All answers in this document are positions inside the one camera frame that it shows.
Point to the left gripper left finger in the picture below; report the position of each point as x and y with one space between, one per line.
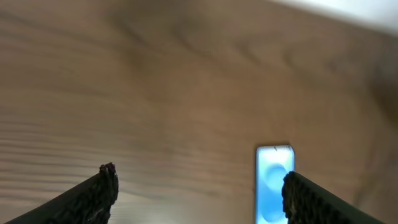
89 202

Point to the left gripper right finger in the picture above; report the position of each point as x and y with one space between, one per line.
305 202

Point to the blue Galaxy smartphone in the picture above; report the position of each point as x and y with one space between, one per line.
273 163

